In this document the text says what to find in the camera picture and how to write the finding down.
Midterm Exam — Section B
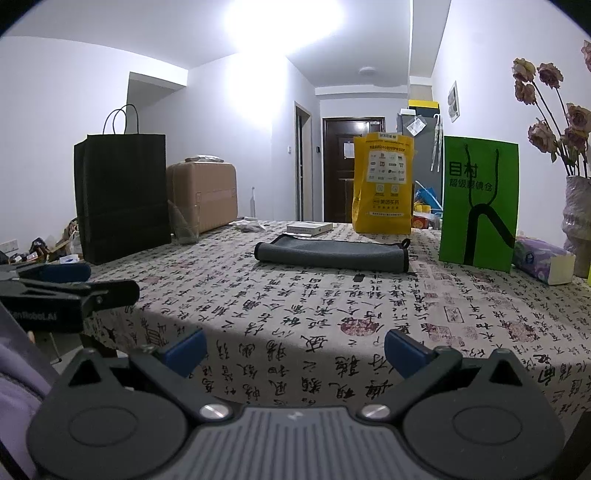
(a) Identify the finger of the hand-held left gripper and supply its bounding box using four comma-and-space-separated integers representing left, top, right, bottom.
0, 279, 140, 311
16, 262, 92, 282

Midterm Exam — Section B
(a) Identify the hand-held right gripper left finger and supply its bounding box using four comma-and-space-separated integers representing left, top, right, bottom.
68, 328, 233, 420

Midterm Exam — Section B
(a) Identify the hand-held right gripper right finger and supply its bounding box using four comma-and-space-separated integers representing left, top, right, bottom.
359, 329, 525, 420

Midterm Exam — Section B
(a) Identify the grey towel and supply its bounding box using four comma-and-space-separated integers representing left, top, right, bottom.
254, 234, 411, 273

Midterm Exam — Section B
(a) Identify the floor clutter pile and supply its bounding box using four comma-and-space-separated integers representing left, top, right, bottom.
0, 217, 84, 266

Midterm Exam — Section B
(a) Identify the person's purple clothing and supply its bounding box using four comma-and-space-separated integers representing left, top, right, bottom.
0, 318, 63, 478

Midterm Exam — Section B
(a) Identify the calligraphy printed tablecloth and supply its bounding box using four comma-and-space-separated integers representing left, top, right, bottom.
81, 220, 591, 445

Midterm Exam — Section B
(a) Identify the black paper bag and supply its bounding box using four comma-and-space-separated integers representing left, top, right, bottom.
74, 104, 172, 265

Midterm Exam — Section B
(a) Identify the clear glass cup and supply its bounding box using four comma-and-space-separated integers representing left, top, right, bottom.
167, 199, 200, 245

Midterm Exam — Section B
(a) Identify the beige suitcase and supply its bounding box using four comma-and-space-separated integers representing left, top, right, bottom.
166, 156, 239, 236

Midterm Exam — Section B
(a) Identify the purple tissue pack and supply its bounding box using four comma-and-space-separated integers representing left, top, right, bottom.
512, 236, 576, 286

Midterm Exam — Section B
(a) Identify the green paper bag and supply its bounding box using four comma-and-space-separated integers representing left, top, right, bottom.
438, 136, 520, 273

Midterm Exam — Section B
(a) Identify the yellow paper delivery bag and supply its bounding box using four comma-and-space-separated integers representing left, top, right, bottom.
352, 132, 416, 234

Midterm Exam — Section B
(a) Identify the dark wooden door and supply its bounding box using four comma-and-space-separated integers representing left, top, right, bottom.
322, 116, 386, 223

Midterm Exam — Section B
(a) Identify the grey refrigerator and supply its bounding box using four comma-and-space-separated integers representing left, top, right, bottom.
395, 109, 443, 217

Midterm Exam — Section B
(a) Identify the dried rose bouquet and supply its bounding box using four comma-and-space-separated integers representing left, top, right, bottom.
512, 40, 591, 179

